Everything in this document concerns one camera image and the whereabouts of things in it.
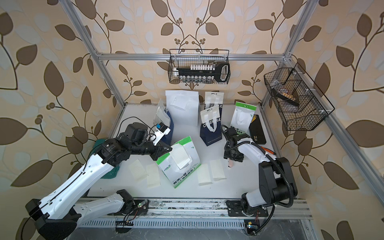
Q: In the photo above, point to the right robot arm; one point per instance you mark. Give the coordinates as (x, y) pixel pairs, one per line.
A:
(277, 185)

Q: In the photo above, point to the navy bag front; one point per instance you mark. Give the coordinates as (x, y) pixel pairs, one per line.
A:
(210, 131)

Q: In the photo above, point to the orange handled pliers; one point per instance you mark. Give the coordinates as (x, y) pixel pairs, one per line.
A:
(268, 151)

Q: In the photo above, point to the black box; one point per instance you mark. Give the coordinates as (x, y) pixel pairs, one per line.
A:
(256, 131)

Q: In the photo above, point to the blue white Cheerful bag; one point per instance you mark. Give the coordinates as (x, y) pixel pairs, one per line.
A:
(167, 139)

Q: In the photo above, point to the green tool case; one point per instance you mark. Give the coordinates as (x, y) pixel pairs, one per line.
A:
(109, 172)

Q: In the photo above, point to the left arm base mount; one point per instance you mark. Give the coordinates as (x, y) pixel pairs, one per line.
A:
(129, 208)

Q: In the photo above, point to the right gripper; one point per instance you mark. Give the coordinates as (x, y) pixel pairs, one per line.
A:
(226, 152)

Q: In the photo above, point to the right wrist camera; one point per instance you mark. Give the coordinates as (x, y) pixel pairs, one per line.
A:
(230, 133)

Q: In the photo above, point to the black socket set holder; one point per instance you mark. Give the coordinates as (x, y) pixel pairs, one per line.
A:
(218, 72)

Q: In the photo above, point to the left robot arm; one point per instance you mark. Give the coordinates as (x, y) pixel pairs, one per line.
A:
(57, 215)

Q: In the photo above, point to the back wire basket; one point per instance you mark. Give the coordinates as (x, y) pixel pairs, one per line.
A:
(186, 57)

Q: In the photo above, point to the navy bag rear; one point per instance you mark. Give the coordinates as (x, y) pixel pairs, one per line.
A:
(214, 99)

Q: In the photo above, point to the navy bag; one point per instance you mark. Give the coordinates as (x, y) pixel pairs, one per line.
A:
(210, 131)
(214, 99)

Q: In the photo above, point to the pink mini stapler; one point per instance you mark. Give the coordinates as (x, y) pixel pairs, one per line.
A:
(230, 163)

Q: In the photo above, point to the green white bag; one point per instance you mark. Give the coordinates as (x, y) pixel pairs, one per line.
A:
(170, 169)
(242, 117)

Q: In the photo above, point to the right wire basket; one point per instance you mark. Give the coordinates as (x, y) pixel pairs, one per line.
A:
(314, 105)

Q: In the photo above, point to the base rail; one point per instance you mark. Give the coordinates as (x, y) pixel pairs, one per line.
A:
(200, 219)

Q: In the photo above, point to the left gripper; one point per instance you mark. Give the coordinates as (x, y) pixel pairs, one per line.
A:
(160, 150)

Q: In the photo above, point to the dark tool in basket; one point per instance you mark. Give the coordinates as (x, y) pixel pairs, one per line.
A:
(285, 97)

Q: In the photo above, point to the large white paper bag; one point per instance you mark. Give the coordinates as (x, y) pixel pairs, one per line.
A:
(183, 106)

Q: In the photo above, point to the aluminium frame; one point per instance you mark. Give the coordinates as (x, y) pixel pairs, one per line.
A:
(370, 174)

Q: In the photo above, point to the wire basket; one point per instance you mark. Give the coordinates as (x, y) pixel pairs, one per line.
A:
(186, 57)
(314, 105)

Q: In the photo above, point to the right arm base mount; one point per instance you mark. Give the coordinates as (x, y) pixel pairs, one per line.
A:
(259, 215)

